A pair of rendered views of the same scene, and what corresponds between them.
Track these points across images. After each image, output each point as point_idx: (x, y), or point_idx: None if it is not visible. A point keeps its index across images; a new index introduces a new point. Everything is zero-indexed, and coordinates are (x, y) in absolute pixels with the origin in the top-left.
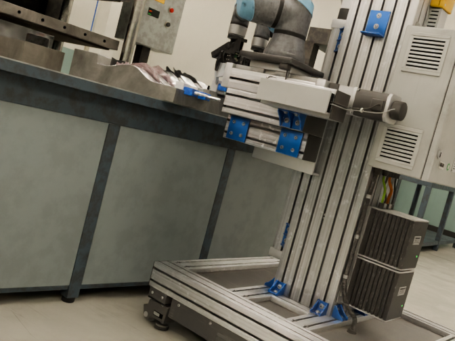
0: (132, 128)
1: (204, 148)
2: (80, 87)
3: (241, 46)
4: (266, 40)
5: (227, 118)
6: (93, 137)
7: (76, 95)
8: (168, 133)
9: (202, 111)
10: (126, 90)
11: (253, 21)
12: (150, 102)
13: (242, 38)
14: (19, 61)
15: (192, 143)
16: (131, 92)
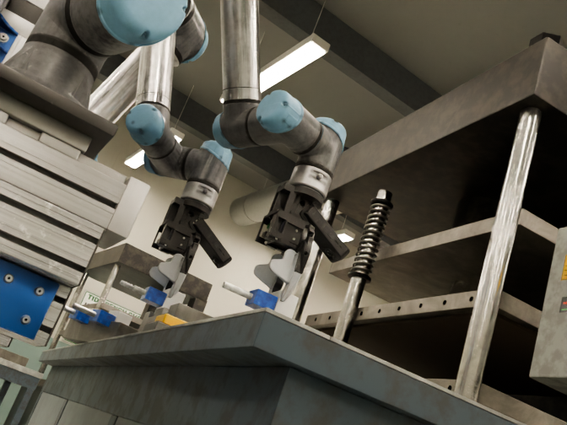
0: (71, 400)
1: (94, 420)
2: (55, 357)
3: (170, 212)
4: (294, 168)
5: (103, 340)
6: (53, 420)
7: (67, 373)
8: (83, 400)
9: (91, 341)
10: (67, 346)
11: (156, 166)
12: (71, 352)
13: (171, 201)
14: (51, 349)
15: (90, 411)
16: (68, 346)
